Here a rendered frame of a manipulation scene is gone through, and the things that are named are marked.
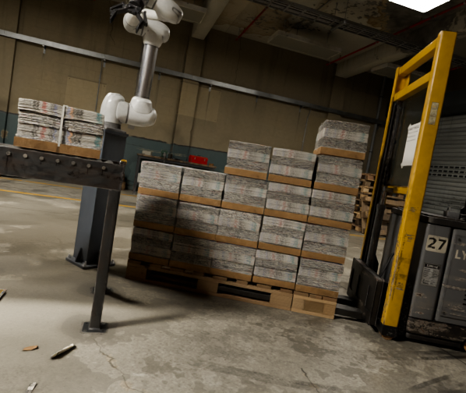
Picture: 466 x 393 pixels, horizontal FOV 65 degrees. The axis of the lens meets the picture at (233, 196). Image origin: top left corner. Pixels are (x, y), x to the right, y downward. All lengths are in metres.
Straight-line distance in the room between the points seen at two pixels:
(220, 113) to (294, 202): 7.17
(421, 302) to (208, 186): 1.51
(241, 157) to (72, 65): 7.32
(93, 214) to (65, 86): 6.75
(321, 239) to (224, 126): 7.23
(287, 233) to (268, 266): 0.26
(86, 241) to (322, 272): 1.67
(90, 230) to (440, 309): 2.37
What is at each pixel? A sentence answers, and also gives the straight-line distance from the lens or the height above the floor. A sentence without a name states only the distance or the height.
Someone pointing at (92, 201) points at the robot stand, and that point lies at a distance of 2.81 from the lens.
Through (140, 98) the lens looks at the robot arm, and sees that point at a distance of 2.85.
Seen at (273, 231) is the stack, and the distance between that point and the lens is 2.46.
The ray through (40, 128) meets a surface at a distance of 1.96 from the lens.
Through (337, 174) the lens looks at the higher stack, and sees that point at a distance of 2.47.
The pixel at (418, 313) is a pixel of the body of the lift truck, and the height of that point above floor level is 0.19.
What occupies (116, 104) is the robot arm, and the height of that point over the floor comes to 1.19.
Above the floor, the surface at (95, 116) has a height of 1.01.
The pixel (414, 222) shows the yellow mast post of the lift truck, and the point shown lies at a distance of 2.42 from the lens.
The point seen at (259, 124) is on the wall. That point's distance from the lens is 9.74.
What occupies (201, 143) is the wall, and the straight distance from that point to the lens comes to 9.30.
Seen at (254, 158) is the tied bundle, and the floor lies 0.96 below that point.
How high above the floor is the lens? 0.86
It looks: 4 degrees down
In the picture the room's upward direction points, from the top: 10 degrees clockwise
